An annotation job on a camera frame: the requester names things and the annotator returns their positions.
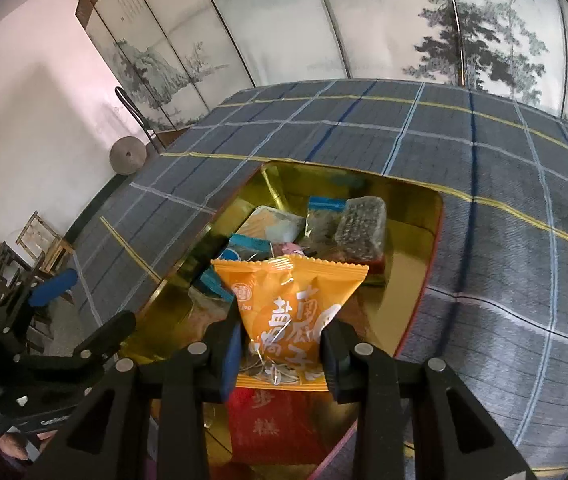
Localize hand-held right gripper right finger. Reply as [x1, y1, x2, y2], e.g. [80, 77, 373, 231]
[320, 319, 537, 480]

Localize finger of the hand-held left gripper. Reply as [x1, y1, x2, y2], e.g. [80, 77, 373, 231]
[71, 310, 138, 368]
[0, 267, 79, 356]

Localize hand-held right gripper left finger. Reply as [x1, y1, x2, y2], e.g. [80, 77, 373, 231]
[26, 317, 242, 480]

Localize clear peanut brittle packet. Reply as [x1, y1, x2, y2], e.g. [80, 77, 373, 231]
[184, 285, 239, 351]

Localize red snack packet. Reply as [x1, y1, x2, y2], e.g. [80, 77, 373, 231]
[226, 389, 329, 466]

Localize orange snack packet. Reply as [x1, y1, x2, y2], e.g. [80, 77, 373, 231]
[211, 254, 369, 393]

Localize gold and red tin box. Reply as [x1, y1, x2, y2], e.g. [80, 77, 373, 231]
[121, 160, 445, 480]

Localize dark blue snack packet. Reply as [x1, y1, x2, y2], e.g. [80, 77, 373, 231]
[224, 234, 275, 263]

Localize dark seed bar packet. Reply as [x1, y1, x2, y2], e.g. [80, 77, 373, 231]
[334, 196, 387, 263]

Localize white cracker packet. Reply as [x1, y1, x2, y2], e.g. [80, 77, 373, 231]
[236, 205, 305, 243]

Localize person's left hand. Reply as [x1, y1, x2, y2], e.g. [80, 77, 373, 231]
[0, 430, 42, 463]

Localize light wooden chair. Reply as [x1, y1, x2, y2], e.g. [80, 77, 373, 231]
[16, 210, 74, 276]

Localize round grey disc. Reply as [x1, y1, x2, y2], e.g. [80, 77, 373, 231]
[108, 137, 145, 176]

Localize black metal stand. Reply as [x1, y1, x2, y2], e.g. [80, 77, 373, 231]
[115, 86, 165, 153]

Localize blue plaid tablecloth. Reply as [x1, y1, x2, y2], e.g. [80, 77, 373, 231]
[66, 79, 568, 480]

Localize ink landscape folding screen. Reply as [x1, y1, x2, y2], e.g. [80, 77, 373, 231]
[76, 0, 568, 136]

